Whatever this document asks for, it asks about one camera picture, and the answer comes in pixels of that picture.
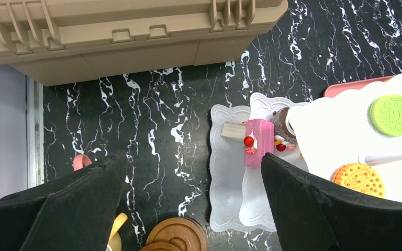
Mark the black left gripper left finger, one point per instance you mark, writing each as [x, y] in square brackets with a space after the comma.
[73, 212]

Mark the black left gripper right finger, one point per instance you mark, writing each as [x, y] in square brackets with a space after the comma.
[311, 213]

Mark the round orange waffle cookie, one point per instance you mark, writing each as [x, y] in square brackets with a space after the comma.
[361, 178]

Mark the chocolate cake cube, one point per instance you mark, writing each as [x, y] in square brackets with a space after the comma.
[283, 131]

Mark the pink cake slice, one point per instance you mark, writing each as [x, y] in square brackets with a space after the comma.
[258, 140]

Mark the white three-tier cake stand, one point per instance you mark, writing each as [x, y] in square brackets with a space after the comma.
[330, 131]

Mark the pink serving tray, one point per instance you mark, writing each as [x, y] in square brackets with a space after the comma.
[336, 89]

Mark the green round macaron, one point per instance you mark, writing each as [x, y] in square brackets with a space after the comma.
[385, 114]

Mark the tan plastic tool case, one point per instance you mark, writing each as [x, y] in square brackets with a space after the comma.
[61, 42]

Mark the yellow mug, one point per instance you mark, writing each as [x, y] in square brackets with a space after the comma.
[115, 242]

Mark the pink mug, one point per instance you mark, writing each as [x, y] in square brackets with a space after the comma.
[80, 161]

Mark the stack of brown wooden coasters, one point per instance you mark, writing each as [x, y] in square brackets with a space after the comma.
[177, 234]

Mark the white triangular cake slice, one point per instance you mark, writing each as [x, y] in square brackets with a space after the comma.
[233, 131]

